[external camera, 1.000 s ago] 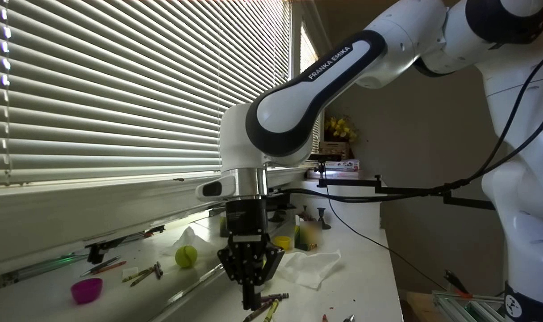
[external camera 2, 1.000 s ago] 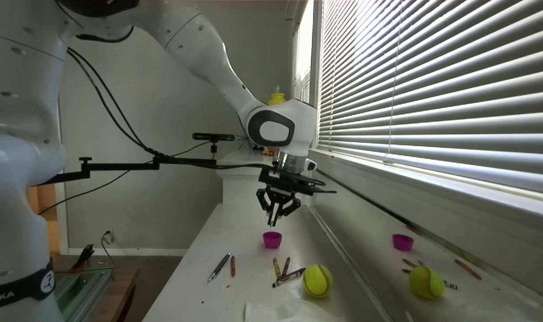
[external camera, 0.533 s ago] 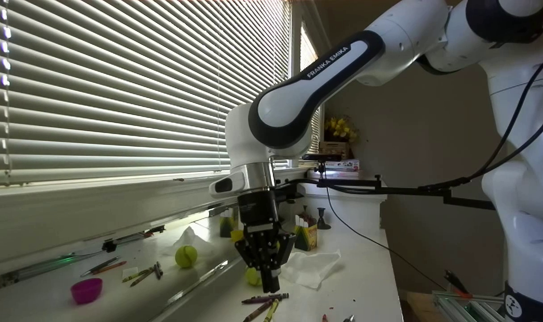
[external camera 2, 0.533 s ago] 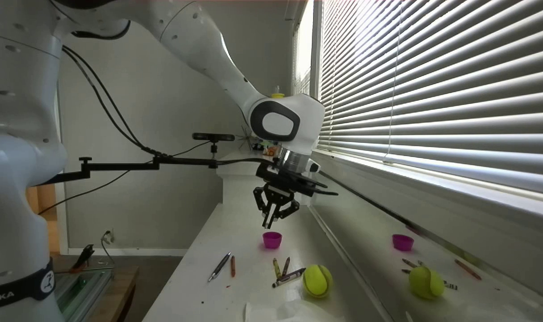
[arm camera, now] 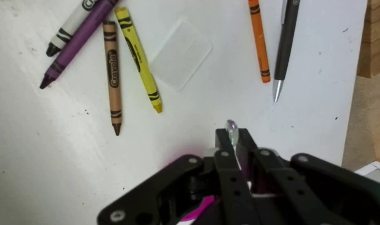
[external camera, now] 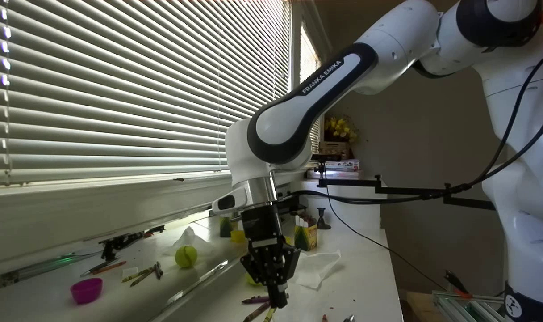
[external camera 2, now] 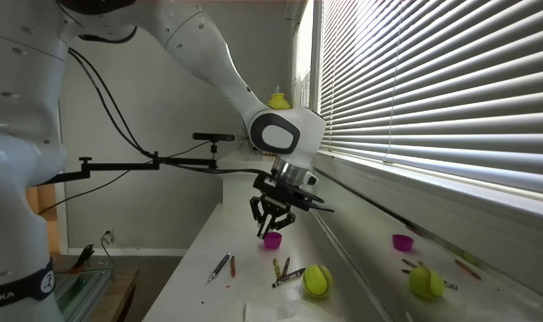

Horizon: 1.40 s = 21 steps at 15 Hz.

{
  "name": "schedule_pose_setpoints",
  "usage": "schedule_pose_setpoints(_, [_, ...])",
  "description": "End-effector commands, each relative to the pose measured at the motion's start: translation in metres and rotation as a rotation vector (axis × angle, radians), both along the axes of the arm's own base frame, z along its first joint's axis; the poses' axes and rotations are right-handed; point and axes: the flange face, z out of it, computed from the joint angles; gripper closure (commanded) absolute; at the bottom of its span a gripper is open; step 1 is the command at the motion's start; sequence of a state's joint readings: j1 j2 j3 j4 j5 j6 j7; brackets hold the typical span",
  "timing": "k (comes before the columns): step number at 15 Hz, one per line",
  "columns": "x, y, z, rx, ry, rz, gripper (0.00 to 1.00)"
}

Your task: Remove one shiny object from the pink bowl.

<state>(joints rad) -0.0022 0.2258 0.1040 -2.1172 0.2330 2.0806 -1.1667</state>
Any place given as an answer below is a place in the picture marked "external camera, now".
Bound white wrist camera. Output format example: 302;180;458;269
215;189;245;214

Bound black camera mount rod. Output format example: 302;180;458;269
315;167;499;210

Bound thick black gripper cable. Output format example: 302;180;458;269
283;42;543;207

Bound narrow white window blinds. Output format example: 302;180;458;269
297;24;322;81

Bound thin black cable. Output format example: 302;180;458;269
324;198;449;293

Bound green and white box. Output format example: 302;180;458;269
435;289;508;322

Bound brown planter box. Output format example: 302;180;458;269
319;139;352;160

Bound white crumpled cloth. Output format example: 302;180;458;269
292;248;345;291

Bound red-brown crayon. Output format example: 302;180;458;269
242;301;272;322

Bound large white window blinds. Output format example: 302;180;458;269
0;0;295;185

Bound black candlestick stand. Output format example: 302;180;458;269
315;205;333;230

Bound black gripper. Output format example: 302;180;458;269
240;201;302;307

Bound small white box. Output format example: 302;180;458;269
324;157;363;173

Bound red and black pen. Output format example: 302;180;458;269
444;269;472;296

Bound yellow flowers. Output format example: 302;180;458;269
324;114;360;144

